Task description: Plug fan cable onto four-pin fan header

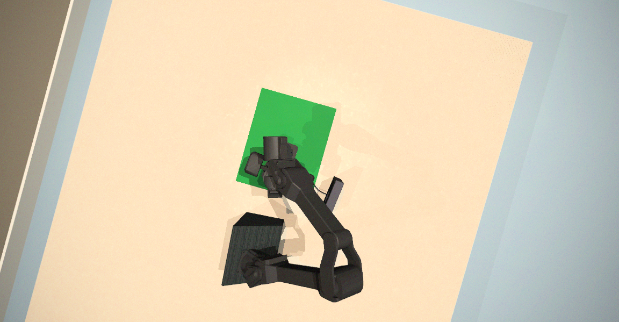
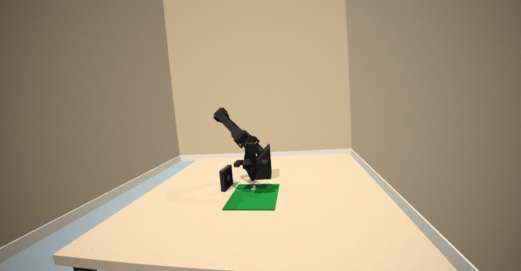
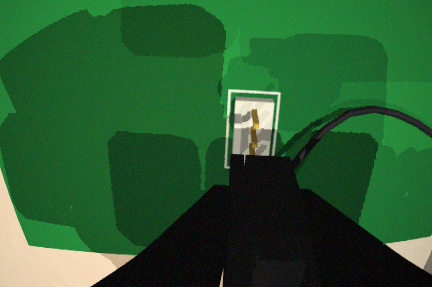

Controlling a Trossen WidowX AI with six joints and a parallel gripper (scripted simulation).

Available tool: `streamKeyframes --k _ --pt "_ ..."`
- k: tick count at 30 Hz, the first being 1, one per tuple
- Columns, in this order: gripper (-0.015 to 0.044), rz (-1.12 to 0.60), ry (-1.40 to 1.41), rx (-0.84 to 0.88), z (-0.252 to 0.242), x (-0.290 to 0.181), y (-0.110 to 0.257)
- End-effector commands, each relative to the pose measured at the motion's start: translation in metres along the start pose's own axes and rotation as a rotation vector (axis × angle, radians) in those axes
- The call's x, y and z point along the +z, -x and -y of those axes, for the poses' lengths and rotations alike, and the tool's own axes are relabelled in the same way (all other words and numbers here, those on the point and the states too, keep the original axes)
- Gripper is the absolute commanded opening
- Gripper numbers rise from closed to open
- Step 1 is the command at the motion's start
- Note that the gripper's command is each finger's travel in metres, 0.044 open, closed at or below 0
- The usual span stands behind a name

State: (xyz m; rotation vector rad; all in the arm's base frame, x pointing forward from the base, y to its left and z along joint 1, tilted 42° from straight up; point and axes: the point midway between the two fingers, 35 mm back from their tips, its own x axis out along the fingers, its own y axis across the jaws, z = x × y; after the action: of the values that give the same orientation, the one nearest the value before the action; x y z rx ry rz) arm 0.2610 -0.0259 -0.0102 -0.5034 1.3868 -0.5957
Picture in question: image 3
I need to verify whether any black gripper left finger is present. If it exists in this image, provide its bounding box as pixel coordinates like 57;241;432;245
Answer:
89;185;229;287

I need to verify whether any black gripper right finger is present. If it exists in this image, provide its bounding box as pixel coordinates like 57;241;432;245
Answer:
300;189;432;287

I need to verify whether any green circuit board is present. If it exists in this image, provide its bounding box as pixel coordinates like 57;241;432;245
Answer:
0;0;432;256

